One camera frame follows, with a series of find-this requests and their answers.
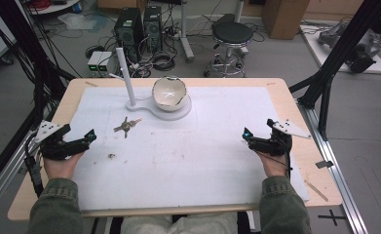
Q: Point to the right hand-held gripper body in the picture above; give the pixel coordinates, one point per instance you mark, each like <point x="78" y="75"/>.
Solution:
<point x="275" y="138"/>

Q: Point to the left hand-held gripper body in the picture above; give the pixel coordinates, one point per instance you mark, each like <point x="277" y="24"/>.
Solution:
<point x="55" y="143"/>

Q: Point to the small metal star piece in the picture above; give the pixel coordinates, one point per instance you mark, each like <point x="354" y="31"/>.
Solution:
<point x="126" y="125"/>

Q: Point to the white key hanger stand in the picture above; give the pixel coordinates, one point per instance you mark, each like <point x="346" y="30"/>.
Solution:
<point x="152" y="97"/>

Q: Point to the person's left hand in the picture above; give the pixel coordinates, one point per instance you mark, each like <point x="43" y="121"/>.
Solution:
<point x="60" y="165"/>

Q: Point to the person's right hand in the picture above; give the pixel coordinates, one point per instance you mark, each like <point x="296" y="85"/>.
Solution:
<point x="275" y="164"/>

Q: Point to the white table mat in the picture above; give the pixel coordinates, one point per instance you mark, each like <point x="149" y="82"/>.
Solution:
<point x="184" y="152"/>

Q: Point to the wooden stick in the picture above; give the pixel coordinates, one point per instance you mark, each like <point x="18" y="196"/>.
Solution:
<point x="316" y="190"/>

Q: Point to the white power supply box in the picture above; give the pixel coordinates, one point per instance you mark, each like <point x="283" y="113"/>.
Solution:
<point x="105" y="61"/>
<point x="95" y="61"/>

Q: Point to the white eggshell-shaped bowl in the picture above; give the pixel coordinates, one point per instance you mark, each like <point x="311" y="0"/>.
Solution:
<point x="169" y="93"/>

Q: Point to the black round stool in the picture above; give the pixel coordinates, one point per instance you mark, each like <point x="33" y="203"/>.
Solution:
<point x="231" y="45"/>

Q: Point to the black computer tower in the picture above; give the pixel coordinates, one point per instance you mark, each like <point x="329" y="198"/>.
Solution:
<point x="129" y="31"/>
<point x="153" y="27"/>

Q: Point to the white board with devices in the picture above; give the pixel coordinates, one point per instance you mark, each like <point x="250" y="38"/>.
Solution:
<point x="347" y="48"/>

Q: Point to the person's legs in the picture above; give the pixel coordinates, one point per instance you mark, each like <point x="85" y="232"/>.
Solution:
<point x="178" y="226"/>

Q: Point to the white metal stand leg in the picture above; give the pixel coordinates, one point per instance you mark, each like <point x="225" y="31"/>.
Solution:
<point x="185" y="32"/>

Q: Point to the brown cardboard box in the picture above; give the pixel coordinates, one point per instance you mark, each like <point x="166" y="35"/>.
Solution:
<point x="284" y="18"/>

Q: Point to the aluminium rail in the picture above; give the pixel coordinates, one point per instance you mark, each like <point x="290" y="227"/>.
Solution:
<point x="3" y="182"/>
<point x="335" y="169"/>

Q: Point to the black metal frame strut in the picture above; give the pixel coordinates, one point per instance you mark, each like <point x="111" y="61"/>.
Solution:
<point x="22" y="65"/>
<point x="337" y="52"/>

